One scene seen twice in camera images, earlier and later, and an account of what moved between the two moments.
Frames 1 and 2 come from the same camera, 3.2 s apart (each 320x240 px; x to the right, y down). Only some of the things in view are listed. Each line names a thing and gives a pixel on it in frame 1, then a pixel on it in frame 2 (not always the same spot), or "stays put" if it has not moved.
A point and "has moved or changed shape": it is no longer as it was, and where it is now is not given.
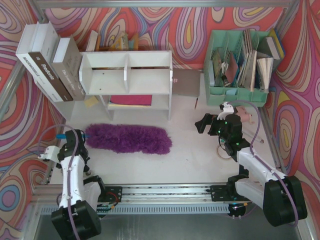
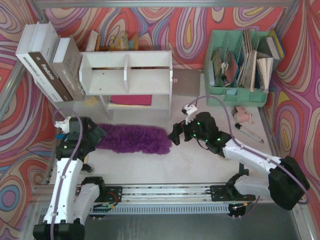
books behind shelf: (121, 44) stays put
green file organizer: (237, 68) stays put
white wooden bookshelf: (130, 80) stays put
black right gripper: (212, 125) to (184, 133)
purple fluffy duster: (120, 139) stays put
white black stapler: (86, 169) has moved or changed shape
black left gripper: (73, 136) to (92, 132)
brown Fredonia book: (40, 52) stays put
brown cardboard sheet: (186, 82) stays put
